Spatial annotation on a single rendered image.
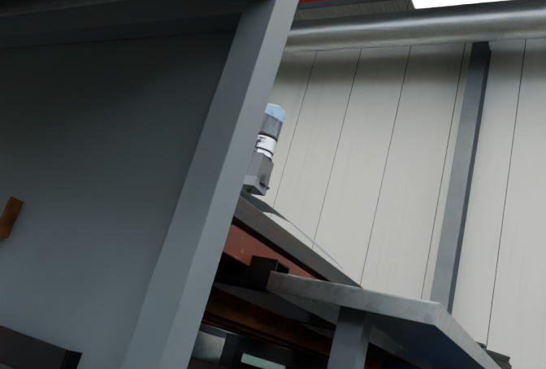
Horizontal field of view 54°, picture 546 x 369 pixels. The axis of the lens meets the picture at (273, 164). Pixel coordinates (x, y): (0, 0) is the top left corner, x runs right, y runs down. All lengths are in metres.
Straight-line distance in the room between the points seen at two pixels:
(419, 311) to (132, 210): 0.40
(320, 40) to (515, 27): 3.09
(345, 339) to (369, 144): 9.16
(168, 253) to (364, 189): 9.10
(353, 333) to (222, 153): 0.40
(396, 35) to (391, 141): 1.94
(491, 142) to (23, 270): 8.98
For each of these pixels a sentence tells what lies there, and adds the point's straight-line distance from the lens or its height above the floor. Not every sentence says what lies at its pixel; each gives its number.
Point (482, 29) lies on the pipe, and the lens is 8.71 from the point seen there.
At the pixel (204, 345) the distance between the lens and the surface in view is 2.25.
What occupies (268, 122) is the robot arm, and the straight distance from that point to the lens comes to 1.60.
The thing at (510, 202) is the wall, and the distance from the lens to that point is 8.99.
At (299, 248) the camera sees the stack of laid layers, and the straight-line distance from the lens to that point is 1.07.
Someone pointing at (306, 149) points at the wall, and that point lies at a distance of 10.39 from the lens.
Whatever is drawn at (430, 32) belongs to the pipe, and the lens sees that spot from 8.88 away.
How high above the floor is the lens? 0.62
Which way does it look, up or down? 19 degrees up
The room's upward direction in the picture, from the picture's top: 16 degrees clockwise
